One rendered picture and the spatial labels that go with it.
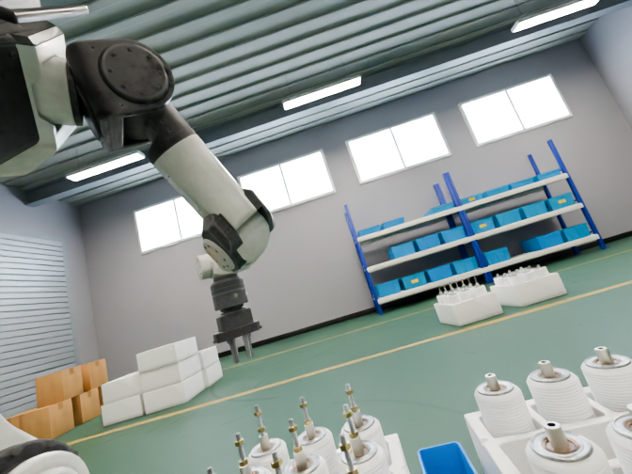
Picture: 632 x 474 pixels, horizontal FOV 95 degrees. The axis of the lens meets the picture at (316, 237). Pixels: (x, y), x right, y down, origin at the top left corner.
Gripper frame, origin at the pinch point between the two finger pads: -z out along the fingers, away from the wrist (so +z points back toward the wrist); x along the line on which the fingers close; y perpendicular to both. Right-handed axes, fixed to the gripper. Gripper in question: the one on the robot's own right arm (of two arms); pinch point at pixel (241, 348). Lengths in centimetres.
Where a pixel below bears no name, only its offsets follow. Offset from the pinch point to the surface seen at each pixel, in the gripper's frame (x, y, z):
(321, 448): -7.4, 14.5, -24.9
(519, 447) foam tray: -34, 44, -32
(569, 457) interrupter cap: -20, 58, -22
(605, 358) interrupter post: -55, 58, -22
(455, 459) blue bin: -37, 26, -40
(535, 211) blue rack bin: -548, -69, 31
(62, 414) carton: 67, -347, -42
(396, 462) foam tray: -18.0, 25.6, -30.6
